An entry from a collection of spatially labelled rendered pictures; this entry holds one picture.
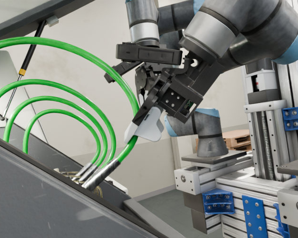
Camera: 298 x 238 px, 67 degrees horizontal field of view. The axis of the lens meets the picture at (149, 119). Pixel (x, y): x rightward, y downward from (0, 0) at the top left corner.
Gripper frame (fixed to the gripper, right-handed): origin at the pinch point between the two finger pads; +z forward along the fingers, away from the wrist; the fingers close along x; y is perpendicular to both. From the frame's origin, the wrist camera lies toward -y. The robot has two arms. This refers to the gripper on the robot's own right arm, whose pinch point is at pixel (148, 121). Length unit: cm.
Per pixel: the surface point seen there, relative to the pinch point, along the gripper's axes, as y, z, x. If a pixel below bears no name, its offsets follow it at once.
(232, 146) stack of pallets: 221, 52, 203
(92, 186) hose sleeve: -17.7, 10.4, -10.1
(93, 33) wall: 59, -147, 291
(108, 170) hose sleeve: -14.6, 8.0, -11.3
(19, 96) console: -31, -15, 36
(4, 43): -29.2, -18.0, -5.1
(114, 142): -7.5, 4.6, 8.6
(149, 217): 0.9, 28.8, 11.2
